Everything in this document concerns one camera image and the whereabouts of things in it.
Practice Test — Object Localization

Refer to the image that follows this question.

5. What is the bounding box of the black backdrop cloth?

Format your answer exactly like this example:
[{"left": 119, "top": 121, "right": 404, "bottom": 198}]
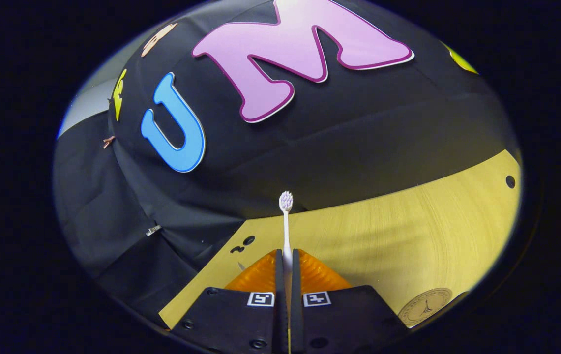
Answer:
[{"left": 53, "top": 0, "right": 519, "bottom": 325}]

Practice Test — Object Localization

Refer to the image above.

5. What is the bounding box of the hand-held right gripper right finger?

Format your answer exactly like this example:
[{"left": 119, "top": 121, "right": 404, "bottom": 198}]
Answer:
[{"left": 290, "top": 249, "right": 409, "bottom": 354}]

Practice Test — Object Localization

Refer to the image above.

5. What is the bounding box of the wooden desktop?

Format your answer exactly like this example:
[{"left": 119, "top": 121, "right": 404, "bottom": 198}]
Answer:
[{"left": 158, "top": 149, "right": 523, "bottom": 330}]

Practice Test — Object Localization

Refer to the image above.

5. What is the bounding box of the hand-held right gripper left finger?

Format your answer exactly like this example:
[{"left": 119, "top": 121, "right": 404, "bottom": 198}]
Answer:
[{"left": 170, "top": 249, "right": 289, "bottom": 354}]

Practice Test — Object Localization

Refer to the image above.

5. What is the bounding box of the pale purple toothbrush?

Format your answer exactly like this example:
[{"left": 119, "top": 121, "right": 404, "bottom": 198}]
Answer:
[{"left": 279, "top": 191, "right": 295, "bottom": 295}]

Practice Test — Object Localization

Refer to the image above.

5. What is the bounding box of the round cork coaster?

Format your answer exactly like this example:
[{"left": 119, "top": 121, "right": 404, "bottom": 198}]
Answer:
[{"left": 397, "top": 288, "right": 454, "bottom": 328}]

